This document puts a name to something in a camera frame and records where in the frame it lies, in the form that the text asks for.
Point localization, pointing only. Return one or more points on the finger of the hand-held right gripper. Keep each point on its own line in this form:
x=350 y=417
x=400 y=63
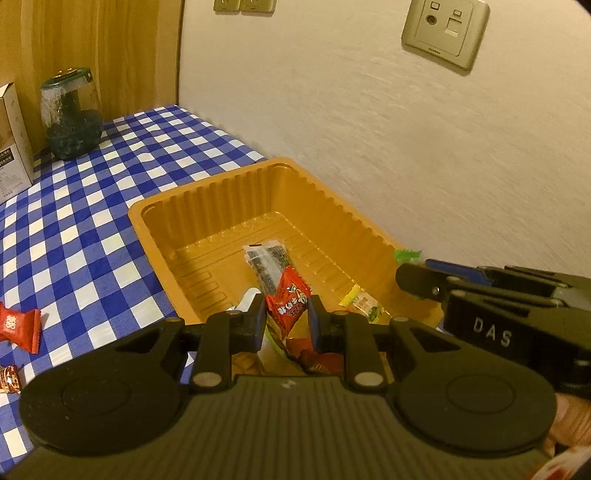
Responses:
x=418 y=282
x=455 y=270

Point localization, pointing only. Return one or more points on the clear packet of dark sticks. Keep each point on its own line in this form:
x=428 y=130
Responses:
x=270 y=265

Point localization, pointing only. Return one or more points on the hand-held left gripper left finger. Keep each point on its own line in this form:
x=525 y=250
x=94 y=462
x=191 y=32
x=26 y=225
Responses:
x=258 y=321

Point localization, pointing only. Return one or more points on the yellow snack packet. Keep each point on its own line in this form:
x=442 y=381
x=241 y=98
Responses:
x=362 y=304

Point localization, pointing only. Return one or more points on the red printed snack packet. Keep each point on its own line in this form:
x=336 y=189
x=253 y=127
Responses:
x=288 y=304

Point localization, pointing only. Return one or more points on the person's right hand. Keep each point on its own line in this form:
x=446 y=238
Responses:
x=572 y=420

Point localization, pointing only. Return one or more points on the green-edged dark snack packet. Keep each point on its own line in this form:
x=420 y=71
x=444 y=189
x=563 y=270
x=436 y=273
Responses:
x=273 y=342

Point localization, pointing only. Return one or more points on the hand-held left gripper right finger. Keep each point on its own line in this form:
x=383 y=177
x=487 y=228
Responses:
x=316 y=323

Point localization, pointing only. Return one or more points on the blue white checkered tablecloth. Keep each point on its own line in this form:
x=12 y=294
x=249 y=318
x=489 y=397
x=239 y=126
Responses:
x=92 y=207

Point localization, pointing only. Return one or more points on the dark green glass jar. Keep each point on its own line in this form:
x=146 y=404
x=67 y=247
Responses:
x=71 y=120

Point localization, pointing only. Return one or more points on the orange plastic tray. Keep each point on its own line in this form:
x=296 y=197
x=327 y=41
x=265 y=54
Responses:
x=207 y=217

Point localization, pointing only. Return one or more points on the red gold foil candy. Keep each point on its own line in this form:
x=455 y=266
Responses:
x=9 y=379

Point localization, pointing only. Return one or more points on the white snack wrapper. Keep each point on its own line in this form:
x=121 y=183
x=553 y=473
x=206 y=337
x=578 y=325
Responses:
x=249 y=298

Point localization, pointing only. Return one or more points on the beige wall socket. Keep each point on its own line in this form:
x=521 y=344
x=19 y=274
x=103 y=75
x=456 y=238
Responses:
x=227 y=4
x=258 y=4

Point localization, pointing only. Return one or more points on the red square candy packet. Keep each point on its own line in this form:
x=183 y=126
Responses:
x=18 y=328

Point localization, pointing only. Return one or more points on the green snack packet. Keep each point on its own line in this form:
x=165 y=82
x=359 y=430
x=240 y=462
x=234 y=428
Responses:
x=407 y=255

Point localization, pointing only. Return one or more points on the orange-red snack packet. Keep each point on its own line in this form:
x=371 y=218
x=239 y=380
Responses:
x=318 y=361

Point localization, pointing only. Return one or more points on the white printed cardboard box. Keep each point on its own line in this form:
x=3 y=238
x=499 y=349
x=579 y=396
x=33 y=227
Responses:
x=14 y=147

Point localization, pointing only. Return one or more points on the red white object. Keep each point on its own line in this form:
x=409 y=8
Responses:
x=561 y=466

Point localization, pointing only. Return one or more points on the beige data outlet plate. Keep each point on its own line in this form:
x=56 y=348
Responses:
x=445 y=34

